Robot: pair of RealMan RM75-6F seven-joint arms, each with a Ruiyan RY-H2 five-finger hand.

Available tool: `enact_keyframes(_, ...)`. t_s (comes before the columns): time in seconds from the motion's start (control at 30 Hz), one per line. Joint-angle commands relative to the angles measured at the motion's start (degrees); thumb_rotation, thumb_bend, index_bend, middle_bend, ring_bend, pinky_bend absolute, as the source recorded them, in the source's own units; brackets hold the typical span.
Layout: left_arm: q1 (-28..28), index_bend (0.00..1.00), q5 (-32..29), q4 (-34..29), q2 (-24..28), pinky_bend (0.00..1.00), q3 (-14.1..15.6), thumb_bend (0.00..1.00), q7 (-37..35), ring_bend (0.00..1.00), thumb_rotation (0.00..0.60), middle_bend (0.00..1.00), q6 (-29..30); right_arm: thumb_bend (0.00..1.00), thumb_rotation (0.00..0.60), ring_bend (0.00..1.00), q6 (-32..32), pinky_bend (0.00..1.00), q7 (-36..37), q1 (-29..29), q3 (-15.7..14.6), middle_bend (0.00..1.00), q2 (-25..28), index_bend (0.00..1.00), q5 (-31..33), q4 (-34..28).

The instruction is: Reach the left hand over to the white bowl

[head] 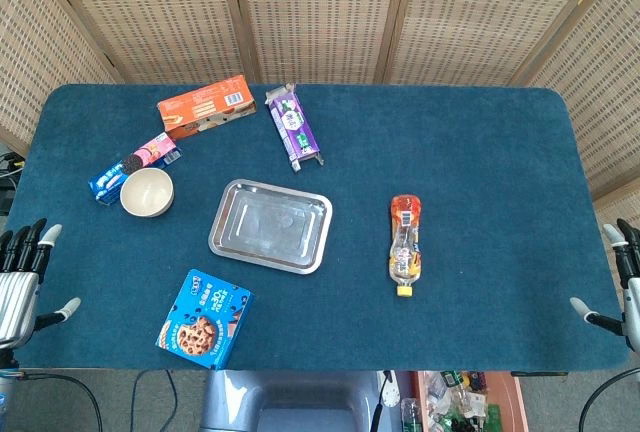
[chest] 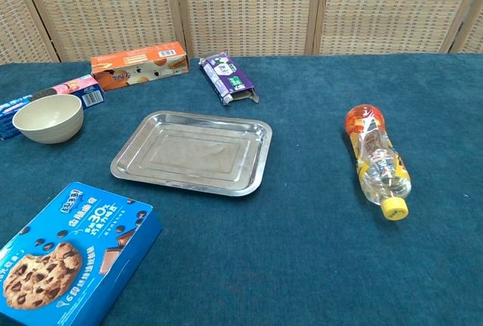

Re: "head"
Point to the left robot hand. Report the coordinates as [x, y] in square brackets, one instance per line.
[17, 297]

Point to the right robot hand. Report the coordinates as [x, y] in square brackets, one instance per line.
[629, 282]

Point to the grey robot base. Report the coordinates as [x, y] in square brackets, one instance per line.
[295, 402]

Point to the cream bowl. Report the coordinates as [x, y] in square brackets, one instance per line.
[146, 193]

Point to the stainless steel tray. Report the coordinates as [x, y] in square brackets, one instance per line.
[270, 226]

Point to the blue pink Oreo box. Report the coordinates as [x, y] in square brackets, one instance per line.
[134, 164]

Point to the blue table mat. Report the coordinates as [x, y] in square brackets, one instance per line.
[450, 232]

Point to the blue cookie box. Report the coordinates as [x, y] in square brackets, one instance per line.
[205, 319]

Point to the pink storage box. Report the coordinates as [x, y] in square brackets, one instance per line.
[465, 402]

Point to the orange label drink bottle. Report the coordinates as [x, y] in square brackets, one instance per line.
[406, 242]

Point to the clear plastic bottle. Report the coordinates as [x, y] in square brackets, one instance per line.
[411, 414]

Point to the orange snack box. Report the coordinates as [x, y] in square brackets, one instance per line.
[206, 107]

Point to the purple snack box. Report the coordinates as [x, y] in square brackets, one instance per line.
[292, 124]

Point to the woven folding screen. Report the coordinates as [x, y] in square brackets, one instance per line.
[320, 12]

